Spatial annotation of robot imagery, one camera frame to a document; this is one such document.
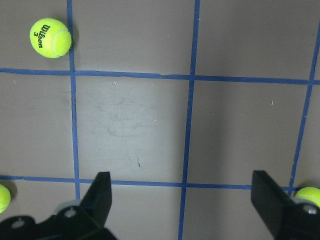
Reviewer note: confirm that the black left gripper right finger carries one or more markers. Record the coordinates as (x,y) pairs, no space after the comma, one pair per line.
(270,201)

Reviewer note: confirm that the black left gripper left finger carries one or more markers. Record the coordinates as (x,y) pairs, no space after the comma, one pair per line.
(97,200)

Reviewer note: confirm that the tennis ball lower left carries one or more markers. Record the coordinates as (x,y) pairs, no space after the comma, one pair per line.
(5,198)

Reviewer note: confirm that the tennis ball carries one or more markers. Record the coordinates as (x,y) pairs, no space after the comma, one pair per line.
(5,198)
(311,194)
(50,38)

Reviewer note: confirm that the tennis ball centre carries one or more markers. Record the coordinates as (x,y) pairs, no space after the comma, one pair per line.
(50,38)

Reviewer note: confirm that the tennis ball lower right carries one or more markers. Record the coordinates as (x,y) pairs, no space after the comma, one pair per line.
(311,194)

